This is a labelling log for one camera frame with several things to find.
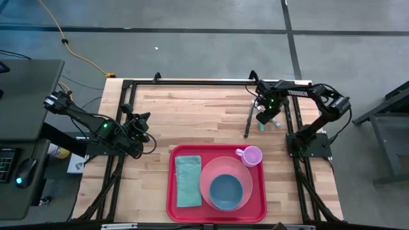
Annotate teal cloth napkin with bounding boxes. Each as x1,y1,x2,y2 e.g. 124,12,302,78
174,155,203,208

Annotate yellow extension cable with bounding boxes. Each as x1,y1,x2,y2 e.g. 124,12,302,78
40,0,118,98

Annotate lilac plastic mug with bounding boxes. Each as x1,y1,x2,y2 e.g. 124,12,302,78
235,145,263,168

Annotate yellow white bottle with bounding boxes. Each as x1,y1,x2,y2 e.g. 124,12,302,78
47,143,70,160

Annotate grey office desk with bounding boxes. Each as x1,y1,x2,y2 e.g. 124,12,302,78
0,59,65,221

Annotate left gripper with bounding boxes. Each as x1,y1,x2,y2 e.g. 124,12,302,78
120,103,151,144

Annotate dark metal knife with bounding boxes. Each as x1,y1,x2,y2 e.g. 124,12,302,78
243,101,256,139

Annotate spoon with plain teal handle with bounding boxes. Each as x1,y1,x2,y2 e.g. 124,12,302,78
252,98,265,132

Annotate black backlit keyboard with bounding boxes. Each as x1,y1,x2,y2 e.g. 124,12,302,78
0,147,17,185

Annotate blue plastic bowl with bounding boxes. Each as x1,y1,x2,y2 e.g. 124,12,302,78
208,173,245,211

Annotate silver metal bracket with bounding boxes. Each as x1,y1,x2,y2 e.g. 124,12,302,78
101,223,138,230
281,224,316,230

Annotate pink round plate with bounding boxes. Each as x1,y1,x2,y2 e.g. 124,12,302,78
199,156,254,212

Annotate white printed paper sheet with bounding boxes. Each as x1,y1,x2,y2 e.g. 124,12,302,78
66,153,87,174

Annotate black computer mouse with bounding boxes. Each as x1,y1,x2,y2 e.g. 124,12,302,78
15,158,38,190

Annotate black metal side table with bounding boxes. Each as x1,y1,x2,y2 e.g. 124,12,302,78
351,80,409,187

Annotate red plastic tray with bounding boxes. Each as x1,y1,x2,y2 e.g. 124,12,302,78
166,144,268,224

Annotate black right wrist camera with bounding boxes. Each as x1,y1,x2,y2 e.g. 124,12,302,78
256,111,273,126

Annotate black aluminium table frame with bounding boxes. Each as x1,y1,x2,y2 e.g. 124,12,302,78
72,70,345,224

